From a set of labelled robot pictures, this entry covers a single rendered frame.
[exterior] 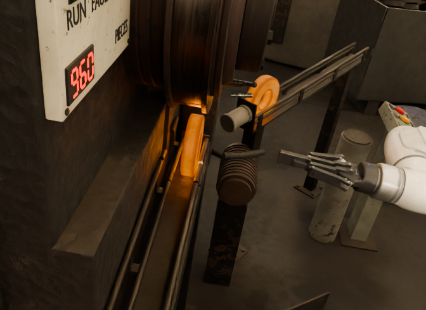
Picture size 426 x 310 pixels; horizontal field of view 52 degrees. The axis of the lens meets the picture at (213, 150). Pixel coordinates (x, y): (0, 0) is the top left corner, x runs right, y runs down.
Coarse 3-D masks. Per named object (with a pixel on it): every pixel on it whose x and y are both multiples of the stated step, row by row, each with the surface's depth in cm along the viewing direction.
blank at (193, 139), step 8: (192, 120) 102; (200, 120) 102; (192, 128) 100; (200, 128) 101; (184, 136) 100; (192, 136) 99; (200, 136) 109; (184, 144) 99; (192, 144) 99; (200, 144) 111; (184, 152) 99; (192, 152) 99; (184, 160) 100; (192, 160) 100; (184, 168) 102; (192, 168) 101; (192, 176) 105
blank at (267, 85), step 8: (256, 80) 136; (264, 80) 136; (272, 80) 138; (256, 88) 135; (264, 88) 137; (272, 88) 141; (256, 96) 135; (264, 96) 145; (272, 96) 143; (256, 104) 137; (264, 104) 144; (272, 104) 146; (256, 112) 140
